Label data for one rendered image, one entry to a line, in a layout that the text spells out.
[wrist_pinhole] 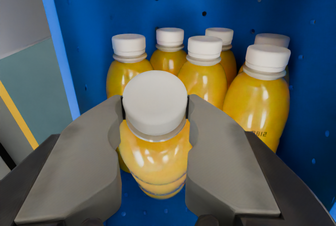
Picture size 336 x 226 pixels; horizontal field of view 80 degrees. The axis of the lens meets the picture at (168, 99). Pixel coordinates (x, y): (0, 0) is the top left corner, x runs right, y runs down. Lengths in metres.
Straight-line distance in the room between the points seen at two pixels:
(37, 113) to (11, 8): 1.43
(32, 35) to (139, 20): 0.18
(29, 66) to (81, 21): 1.39
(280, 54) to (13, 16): 0.35
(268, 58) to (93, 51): 0.19
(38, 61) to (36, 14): 1.15
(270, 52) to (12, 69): 1.60
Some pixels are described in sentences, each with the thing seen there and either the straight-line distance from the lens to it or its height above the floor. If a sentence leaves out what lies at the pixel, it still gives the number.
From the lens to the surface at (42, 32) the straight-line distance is 0.43.
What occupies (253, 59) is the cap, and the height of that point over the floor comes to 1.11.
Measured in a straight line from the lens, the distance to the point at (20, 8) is 0.40.
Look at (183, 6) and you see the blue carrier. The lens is 0.34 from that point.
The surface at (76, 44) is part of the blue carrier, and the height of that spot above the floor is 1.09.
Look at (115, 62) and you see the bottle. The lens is 0.25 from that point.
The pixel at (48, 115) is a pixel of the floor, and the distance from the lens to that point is 1.74.
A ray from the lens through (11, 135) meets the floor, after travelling 2.01.
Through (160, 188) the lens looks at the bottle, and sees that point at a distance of 0.20.
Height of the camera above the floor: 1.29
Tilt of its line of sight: 62 degrees down
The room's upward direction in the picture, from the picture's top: 176 degrees clockwise
